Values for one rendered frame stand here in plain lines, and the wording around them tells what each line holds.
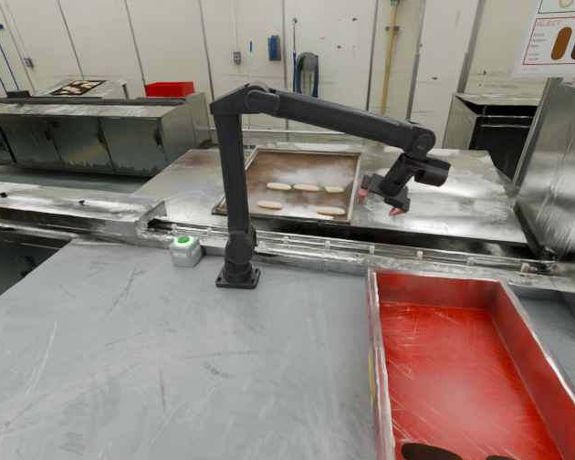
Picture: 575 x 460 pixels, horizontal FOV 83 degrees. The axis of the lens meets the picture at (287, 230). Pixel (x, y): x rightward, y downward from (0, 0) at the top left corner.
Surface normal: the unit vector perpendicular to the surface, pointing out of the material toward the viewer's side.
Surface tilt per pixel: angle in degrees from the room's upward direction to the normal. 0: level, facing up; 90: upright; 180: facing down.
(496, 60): 90
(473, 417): 0
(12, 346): 0
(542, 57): 90
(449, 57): 90
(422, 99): 90
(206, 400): 0
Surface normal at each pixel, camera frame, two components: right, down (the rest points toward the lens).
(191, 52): -0.26, 0.50
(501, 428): -0.04, -0.86
